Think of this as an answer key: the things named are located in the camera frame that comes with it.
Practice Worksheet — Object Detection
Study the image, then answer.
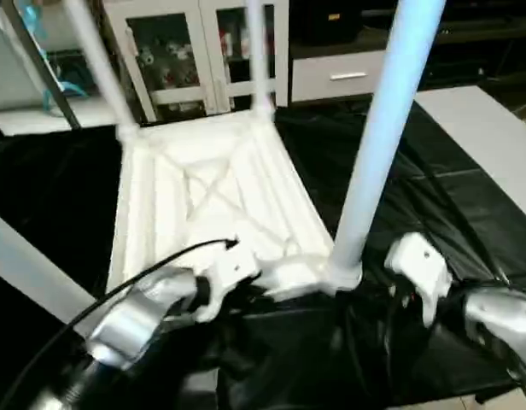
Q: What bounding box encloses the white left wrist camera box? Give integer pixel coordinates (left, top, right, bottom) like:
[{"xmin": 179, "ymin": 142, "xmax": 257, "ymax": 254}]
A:
[{"xmin": 190, "ymin": 243, "xmax": 262, "ymax": 324}]

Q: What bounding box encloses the white plastic table top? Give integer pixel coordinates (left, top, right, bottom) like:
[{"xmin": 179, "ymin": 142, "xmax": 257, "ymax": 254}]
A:
[{"xmin": 105, "ymin": 111, "xmax": 364, "ymax": 321}]

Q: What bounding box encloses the white drawer unit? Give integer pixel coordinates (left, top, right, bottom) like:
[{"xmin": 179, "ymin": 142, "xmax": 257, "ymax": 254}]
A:
[{"xmin": 290, "ymin": 51, "xmax": 388, "ymax": 105}]

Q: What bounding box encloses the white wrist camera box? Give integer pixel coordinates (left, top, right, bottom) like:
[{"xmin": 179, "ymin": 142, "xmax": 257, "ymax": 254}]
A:
[
  {"xmin": 190, "ymin": 243, "xmax": 262, "ymax": 324},
  {"xmin": 384, "ymin": 232, "xmax": 453, "ymax": 330}
]

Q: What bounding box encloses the grey metal pole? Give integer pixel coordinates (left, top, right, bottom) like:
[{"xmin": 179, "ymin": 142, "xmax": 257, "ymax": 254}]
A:
[{"xmin": 0, "ymin": 0, "xmax": 80, "ymax": 129}]

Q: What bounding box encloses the teal plastic object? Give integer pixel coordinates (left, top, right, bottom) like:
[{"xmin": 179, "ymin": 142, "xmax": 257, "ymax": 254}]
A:
[{"xmin": 41, "ymin": 4, "xmax": 89, "ymax": 112}]

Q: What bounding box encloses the black equipment case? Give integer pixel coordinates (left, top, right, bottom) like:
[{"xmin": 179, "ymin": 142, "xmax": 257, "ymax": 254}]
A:
[{"xmin": 293, "ymin": 0, "xmax": 362, "ymax": 45}]

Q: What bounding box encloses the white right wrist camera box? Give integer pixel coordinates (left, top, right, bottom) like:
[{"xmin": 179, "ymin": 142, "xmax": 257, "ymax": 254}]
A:
[{"xmin": 384, "ymin": 232, "xmax": 453, "ymax": 330}]

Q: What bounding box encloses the white glass door cabinet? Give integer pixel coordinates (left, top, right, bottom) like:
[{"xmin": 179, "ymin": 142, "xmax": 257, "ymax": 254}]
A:
[{"xmin": 101, "ymin": 0, "xmax": 291, "ymax": 122}]

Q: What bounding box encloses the black work mat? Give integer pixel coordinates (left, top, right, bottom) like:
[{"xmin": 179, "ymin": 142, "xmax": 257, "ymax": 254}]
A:
[{"xmin": 0, "ymin": 98, "xmax": 526, "ymax": 410}]

